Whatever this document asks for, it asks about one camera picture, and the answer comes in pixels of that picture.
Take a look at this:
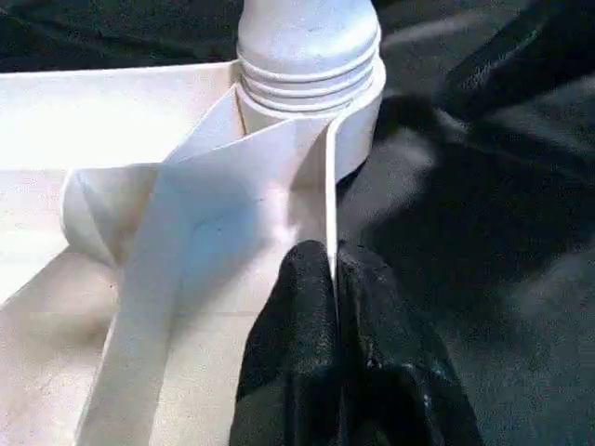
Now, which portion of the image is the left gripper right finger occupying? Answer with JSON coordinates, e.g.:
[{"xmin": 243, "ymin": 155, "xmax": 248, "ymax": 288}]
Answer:
[{"xmin": 337, "ymin": 242, "xmax": 486, "ymax": 446}]

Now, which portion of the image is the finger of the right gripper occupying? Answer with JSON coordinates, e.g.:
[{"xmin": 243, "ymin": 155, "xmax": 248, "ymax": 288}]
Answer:
[{"xmin": 437, "ymin": 0, "xmax": 595, "ymax": 122}]

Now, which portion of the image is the white plastic table top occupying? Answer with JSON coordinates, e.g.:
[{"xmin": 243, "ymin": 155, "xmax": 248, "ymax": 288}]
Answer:
[{"xmin": 0, "ymin": 60, "xmax": 387, "ymax": 446}]

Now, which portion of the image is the black mat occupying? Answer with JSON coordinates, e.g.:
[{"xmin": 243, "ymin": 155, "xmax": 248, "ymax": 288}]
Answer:
[{"xmin": 0, "ymin": 0, "xmax": 595, "ymax": 446}]

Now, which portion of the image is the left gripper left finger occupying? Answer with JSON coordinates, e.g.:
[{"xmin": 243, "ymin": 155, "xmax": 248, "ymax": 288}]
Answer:
[{"xmin": 229, "ymin": 240, "xmax": 341, "ymax": 446}]

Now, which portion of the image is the white plastic table leg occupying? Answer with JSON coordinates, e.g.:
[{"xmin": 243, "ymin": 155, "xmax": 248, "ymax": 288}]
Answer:
[{"xmin": 236, "ymin": 0, "xmax": 384, "ymax": 114}]

